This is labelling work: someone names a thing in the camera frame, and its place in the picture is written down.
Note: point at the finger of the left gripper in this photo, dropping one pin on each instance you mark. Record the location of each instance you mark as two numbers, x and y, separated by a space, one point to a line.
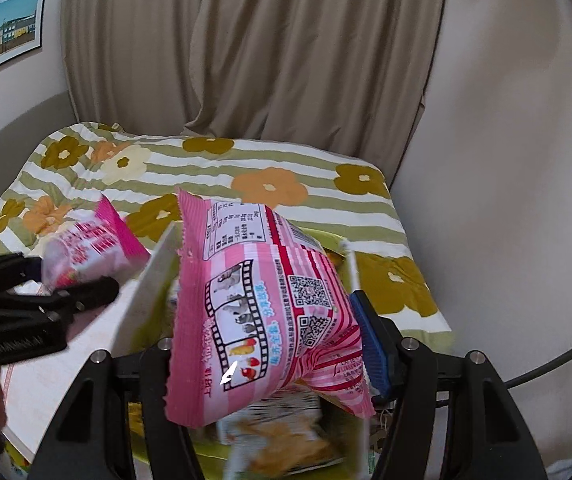
17 269
66 301

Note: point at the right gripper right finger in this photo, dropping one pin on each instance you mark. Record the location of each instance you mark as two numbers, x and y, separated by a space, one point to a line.
486 437

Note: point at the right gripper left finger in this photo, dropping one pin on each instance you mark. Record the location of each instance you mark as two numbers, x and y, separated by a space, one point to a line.
89 437

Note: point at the pink white snack bag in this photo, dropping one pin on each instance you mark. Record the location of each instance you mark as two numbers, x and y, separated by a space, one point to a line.
100 246

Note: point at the pink striped snack bag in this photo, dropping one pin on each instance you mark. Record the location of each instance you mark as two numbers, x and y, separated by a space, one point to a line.
260 307

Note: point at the white pink towel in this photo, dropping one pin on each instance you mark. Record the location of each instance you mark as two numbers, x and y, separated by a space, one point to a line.
34 389

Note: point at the grey bed headboard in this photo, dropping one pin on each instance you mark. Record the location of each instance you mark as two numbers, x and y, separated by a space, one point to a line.
21 136

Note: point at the floral striped quilt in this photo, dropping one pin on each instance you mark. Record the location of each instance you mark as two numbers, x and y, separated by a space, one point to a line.
343 201

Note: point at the green snack box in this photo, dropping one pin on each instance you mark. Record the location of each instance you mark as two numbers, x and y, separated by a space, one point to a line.
149 318

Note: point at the beige curtain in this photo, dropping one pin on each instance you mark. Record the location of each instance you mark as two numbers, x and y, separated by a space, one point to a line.
346 76

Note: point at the framed wall picture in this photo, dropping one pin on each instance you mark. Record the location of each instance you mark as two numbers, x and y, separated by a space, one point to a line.
21 24

